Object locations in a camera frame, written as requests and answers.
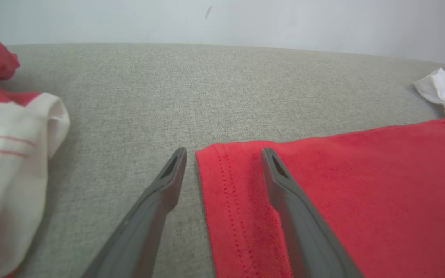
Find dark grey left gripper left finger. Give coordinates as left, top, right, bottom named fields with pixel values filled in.
left=82, top=147, right=187, bottom=278

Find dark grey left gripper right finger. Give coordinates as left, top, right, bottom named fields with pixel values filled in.
left=261, top=147, right=365, bottom=278

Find red jersey with white sleeves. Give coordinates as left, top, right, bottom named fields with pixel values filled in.
left=195, top=68, right=445, bottom=278

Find red shorts with white stripes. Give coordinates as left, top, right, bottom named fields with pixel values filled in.
left=0, top=37, right=70, bottom=278

